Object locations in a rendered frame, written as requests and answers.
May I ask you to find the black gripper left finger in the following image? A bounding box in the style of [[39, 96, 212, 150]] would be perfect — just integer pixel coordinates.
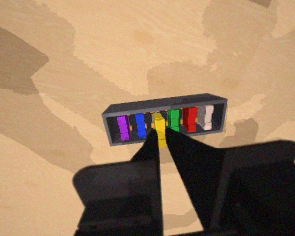
[[72, 129, 164, 236]]

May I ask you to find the yellow fuse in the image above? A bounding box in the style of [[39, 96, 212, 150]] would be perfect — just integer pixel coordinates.
[[153, 111, 166, 148]]

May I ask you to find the green fuse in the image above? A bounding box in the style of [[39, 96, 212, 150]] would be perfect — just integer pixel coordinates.
[[167, 109, 179, 132]]

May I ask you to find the grey fuse block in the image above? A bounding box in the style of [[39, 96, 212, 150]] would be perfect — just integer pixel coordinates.
[[101, 93, 228, 146]]

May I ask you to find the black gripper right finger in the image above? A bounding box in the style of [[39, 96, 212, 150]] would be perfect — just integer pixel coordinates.
[[165, 127, 295, 230]]

